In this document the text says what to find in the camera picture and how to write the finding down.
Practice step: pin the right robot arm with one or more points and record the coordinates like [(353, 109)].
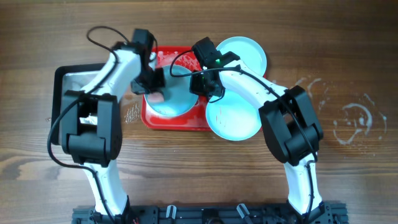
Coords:
[(291, 129)]

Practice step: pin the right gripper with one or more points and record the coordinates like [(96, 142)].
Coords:
[(203, 84)]

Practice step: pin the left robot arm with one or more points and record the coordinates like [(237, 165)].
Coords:
[(89, 123)]

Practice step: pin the red plastic tray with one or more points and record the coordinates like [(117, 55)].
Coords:
[(193, 120)]

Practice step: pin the light blue plate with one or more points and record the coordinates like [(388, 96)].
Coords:
[(249, 51), (232, 117), (177, 97)]

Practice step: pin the pink sponge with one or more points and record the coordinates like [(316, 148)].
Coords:
[(156, 97)]

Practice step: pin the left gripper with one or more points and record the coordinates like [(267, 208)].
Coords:
[(152, 82)]

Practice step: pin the black foil-lined tray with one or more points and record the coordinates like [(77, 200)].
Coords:
[(59, 90)]

